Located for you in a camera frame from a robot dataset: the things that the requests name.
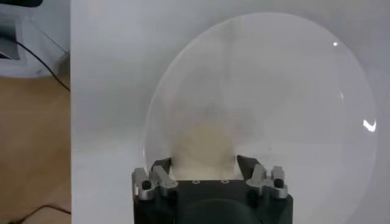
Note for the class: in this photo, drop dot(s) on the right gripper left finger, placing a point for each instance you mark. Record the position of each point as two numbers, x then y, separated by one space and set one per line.
161 179

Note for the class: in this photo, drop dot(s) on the black shoe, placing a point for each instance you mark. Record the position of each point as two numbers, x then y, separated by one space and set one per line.
18 2

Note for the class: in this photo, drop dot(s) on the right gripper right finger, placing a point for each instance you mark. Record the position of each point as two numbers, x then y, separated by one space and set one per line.
259 179

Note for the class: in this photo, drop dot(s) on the white side table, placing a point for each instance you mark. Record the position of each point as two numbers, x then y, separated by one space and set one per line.
30 61

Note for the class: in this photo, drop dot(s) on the white round plate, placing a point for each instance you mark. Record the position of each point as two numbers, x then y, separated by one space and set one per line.
274 76

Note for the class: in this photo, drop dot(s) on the white steamed baozi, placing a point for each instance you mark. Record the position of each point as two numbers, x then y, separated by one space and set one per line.
204 149

